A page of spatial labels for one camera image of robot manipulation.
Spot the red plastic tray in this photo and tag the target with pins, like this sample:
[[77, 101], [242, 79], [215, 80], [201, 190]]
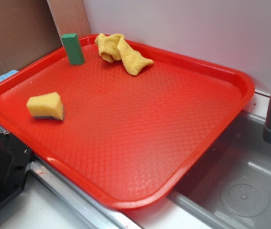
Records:
[[124, 140]]

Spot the yellow sponge with grey pad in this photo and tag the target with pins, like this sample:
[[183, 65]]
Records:
[[46, 106]]

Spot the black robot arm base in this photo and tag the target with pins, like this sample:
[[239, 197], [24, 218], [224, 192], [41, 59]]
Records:
[[15, 162]]

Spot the grey sink basin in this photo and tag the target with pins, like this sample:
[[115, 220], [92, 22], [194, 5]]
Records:
[[228, 188]]

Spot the green rectangular block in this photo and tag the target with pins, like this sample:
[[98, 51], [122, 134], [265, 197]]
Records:
[[73, 49]]

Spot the brown cardboard panel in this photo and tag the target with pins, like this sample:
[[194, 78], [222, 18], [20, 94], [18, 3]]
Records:
[[27, 33]]

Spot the wooden board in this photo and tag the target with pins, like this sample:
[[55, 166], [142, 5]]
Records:
[[69, 17]]

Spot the yellow crumpled cloth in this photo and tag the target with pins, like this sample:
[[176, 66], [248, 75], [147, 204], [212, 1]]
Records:
[[115, 48]]

